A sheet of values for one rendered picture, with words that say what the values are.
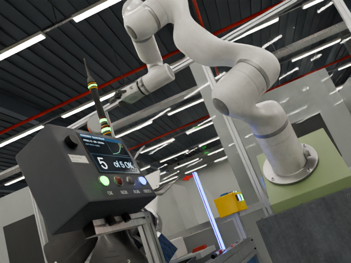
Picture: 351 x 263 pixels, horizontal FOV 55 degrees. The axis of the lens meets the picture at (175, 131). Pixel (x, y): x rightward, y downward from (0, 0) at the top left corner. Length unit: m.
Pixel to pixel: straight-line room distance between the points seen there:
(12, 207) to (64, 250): 2.59
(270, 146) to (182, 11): 0.51
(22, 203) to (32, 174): 3.41
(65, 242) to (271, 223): 0.95
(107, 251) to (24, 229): 2.73
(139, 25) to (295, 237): 0.80
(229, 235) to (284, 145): 1.12
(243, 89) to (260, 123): 0.14
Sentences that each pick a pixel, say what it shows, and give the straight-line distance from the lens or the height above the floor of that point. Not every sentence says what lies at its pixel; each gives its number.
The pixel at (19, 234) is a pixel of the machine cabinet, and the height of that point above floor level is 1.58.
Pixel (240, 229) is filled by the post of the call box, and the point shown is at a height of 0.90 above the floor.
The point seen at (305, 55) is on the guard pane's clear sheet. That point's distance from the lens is 2.16.
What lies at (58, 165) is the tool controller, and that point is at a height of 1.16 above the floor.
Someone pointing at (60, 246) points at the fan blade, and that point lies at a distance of 1.67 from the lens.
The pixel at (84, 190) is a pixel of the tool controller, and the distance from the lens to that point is 0.64.
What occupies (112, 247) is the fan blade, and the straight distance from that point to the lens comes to 1.43.
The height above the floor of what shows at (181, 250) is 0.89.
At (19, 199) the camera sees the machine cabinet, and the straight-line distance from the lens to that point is 4.16.
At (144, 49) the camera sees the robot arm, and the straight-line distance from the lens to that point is 1.38.
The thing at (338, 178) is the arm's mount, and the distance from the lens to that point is 1.14.
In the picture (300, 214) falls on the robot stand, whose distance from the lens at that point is 1.09.
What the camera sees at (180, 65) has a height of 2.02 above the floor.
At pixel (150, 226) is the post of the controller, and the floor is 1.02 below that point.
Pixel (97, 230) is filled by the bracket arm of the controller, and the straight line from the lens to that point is 0.73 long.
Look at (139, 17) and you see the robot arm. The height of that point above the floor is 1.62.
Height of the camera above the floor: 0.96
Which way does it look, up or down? 17 degrees up
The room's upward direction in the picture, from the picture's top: 20 degrees counter-clockwise
